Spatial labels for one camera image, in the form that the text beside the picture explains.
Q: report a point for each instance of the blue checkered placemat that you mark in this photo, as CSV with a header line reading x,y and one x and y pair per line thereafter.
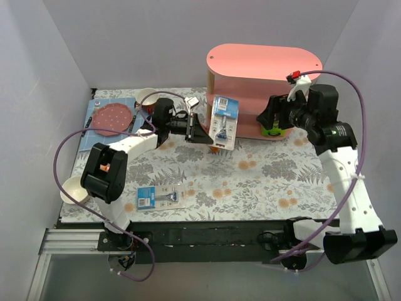
x,y
90,138

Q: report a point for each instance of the white ceramic bowl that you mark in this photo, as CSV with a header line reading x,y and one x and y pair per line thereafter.
x,y
73,187

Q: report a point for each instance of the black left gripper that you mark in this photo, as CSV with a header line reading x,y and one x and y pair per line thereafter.
x,y
191,126

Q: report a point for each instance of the orange long snack packet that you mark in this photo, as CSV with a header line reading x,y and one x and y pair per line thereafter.
x,y
214,150

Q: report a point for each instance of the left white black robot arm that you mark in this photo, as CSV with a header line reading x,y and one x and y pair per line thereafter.
x,y
104,175

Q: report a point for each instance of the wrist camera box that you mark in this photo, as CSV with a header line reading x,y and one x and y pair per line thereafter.
x,y
298,82
190,103

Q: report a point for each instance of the blue razor blister pack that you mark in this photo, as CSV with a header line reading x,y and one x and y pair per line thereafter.
x,y
162,197
223,124

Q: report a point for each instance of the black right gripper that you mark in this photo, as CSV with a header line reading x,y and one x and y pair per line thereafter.
x,y
282,111

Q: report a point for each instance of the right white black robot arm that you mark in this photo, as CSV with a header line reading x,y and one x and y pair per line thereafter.
x,y
361,234

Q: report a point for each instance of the red cup white inside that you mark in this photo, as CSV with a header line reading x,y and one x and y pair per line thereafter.
x,y
148,98

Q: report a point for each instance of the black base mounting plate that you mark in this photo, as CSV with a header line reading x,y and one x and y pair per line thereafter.
x,y
201,241

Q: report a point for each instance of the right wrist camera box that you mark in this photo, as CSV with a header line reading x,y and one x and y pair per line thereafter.
x,y
298,82

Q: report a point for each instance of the aluminium frame rail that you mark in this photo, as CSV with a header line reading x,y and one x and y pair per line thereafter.
x,y
71,267

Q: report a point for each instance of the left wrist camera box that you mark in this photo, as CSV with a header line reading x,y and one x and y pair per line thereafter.
x,y
190,103

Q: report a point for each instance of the pink three-tier shelf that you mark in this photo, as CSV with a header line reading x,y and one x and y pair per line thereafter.
x,y
251,74

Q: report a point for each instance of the black handled fork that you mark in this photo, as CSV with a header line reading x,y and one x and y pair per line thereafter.
x,y
95,108

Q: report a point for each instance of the black handled spoon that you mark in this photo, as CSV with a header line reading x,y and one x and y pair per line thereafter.
x,y
136,110

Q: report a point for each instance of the pink dotted plate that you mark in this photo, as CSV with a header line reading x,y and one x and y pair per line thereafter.
x,y
113,116

